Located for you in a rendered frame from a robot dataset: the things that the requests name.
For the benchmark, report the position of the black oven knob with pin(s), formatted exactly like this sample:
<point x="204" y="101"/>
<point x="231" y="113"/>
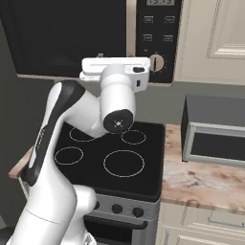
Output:
<point x="138" y="212"/>
<point x="117" y="209"/>
<point x="96" y="205"/>

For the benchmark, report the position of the black microwave oven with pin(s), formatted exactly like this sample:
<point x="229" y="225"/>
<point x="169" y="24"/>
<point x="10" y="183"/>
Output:
<point x="156" y="35"/>

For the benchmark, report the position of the cream base cupboard door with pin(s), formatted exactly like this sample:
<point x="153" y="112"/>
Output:
<point x="204" y="240"/>

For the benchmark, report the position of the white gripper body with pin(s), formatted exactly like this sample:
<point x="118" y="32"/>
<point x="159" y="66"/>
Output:
<point x="95" y="65"/>

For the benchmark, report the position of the cream drawer front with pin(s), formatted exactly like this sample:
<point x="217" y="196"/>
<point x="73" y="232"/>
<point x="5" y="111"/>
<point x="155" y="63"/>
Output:
<point x="194" y="220"/>

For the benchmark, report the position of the black oven door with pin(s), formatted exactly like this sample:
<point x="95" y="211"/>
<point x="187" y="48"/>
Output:
<point x="111" y="234"/>

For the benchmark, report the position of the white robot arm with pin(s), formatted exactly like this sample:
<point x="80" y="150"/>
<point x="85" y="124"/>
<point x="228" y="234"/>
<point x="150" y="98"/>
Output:
<point x="54" y="197"/>

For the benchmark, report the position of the cream wall cupboard door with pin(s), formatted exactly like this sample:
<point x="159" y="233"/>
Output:
<point x="213" y="38"/>

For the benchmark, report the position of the grey toaster oven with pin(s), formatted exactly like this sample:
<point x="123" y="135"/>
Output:
<point x="217" y="146"/>

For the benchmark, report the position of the black glass hob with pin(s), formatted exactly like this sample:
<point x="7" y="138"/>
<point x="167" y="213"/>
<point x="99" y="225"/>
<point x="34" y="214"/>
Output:
<point x="127" y="178"/>

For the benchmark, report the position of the silver oven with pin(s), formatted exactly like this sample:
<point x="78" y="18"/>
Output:
<point x="127" y="207"/>

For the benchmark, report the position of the black microwave door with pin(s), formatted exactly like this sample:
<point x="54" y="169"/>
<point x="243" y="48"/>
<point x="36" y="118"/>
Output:
<point x="63" y="32"/>

